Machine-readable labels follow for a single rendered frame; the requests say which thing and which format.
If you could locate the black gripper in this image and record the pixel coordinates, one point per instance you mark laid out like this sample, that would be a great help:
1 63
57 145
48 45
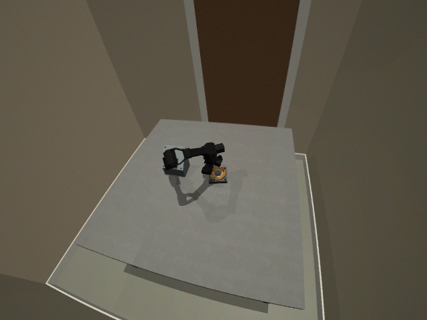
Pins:
207 169

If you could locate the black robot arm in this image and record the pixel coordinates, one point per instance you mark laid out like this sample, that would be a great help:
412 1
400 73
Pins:
208 150

